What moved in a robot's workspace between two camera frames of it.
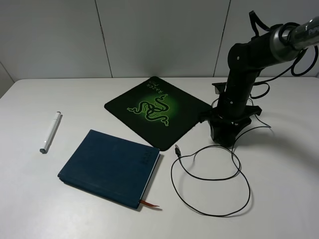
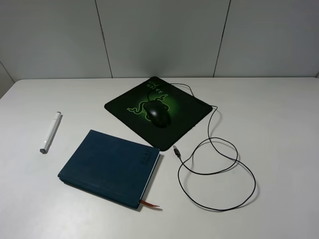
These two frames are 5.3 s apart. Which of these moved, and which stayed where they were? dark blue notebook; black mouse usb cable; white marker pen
Moved: black mouse usb cable
Stayed: dark blue notebook; white marker pen
